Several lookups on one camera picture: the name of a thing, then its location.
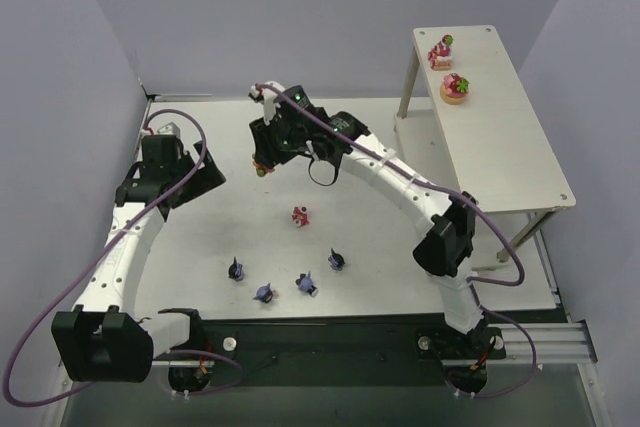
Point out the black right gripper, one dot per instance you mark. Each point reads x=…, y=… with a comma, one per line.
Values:
x=267, y=148

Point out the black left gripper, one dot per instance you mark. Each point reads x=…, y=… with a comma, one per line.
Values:
x=201, y=179

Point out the pink bear sunflower toy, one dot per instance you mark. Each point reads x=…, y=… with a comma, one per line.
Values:
x=260, y=169

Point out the pink bear strawberry hat toy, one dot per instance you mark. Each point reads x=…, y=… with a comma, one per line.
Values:
x=300, y=216

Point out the pink bear cake slice toy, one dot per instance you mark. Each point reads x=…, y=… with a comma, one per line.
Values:
x=440, y=56

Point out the pink bear donut toy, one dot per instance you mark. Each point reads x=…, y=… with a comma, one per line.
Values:
x=454, y=89

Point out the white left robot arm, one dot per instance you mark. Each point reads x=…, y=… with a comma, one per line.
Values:
x=102, y=339

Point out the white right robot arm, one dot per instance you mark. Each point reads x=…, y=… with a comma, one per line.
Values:
x=444, y=221

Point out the white two-tier shelf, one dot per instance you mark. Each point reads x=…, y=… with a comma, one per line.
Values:
x=492, y=145

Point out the purple black figurine far left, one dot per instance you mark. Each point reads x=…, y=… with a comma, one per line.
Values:
x=236, y=271

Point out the purple black figurine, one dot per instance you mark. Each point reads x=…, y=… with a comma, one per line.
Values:
x=336, y=260
x=236, y=271

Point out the purple black figurine far right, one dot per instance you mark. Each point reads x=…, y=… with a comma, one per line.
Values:
x=336, y=260

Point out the purple figurine front left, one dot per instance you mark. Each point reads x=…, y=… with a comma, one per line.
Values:
x=264, y=294

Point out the purple figurine front right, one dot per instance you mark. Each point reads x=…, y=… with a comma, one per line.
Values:
x=306, y=285

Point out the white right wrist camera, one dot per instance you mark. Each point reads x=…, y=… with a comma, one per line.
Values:
x=268, y=96

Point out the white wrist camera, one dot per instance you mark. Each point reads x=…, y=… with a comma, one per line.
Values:
x=268, y=96
x=170, y=128

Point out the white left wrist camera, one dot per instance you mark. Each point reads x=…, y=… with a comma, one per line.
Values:
x=170, y=128

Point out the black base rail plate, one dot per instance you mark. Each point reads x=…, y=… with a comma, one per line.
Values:
x=369, y=351

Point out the aluminium extrusion rail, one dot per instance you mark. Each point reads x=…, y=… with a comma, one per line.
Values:
x=545, y=342

